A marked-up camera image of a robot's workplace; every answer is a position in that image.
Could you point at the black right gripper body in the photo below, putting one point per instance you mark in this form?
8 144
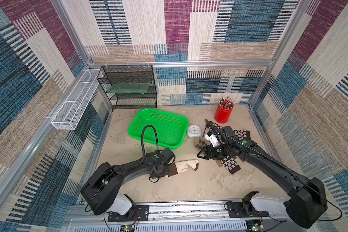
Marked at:
208 152

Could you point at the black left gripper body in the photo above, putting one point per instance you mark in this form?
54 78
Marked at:
164 173

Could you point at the cream brown striped sock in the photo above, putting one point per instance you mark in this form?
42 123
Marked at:
219 163
182 166

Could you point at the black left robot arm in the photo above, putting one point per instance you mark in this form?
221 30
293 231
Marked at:
101 190

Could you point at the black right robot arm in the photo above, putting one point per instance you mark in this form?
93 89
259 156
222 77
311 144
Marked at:
306 198

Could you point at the brown argyle sock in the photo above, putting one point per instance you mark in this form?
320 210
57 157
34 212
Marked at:
199 143

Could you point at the brown floral sock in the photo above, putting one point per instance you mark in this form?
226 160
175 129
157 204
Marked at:
230 164
242 134

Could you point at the small white alarm clock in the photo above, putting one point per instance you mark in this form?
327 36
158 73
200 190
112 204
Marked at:
194 131

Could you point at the green plastic basket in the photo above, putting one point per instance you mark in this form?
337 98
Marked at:
171 128

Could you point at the red pencil cup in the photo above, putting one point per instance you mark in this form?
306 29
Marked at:
224 110

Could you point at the green mat on shelf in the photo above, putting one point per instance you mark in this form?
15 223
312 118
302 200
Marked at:
126 89

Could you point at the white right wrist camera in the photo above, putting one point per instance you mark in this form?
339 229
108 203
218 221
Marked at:
212 138

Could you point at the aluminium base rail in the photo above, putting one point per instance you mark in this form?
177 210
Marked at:
190 216

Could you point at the black wire mesh shelf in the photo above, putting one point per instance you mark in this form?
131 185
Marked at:
124 75

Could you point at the white wire mesh tray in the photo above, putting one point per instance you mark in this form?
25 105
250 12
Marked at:
72 110

